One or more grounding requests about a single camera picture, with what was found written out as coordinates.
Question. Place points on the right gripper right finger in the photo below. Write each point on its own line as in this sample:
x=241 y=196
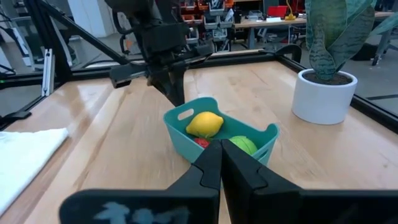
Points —
x=280 y=205

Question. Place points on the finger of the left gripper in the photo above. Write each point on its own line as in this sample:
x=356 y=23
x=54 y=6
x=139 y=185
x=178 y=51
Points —
x=164 y=85
x=179 y=84

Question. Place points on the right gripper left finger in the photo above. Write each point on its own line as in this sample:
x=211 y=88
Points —
x=161 y=205

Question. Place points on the yellow lemon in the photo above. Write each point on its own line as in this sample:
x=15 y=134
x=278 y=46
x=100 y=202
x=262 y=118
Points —
x=204 y=124

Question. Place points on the red strawberry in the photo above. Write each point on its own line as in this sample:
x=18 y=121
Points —
x=202 y=143

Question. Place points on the green round vegetable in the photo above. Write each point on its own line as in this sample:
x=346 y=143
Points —
x=244 y=143

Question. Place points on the shelf rack with orange bins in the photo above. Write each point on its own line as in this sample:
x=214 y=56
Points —
x=214 y=21

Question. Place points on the teal plastic container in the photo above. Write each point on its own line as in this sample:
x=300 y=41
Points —
x=186 y=146

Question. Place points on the wooden desk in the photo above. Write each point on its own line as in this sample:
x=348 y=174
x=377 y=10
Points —
x=270 y=23

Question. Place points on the white plant pot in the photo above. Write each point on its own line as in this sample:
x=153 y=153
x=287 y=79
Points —
x=323 y=99

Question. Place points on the red plastic box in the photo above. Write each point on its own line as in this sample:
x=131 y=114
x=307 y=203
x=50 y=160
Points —
x=277 y=11

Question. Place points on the silver aluminium bar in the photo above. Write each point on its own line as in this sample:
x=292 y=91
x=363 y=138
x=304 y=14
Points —
x=48 y=73

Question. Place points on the white folded cloth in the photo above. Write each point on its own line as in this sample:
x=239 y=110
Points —
x=25 y=158

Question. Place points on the black table clamp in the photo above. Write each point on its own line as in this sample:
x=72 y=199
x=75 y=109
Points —
x=15 y=117

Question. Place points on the green snake plant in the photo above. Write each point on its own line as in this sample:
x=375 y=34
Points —
x=329 y=37

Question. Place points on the black aluminium frame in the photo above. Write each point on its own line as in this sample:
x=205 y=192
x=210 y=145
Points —
x=46 y=31

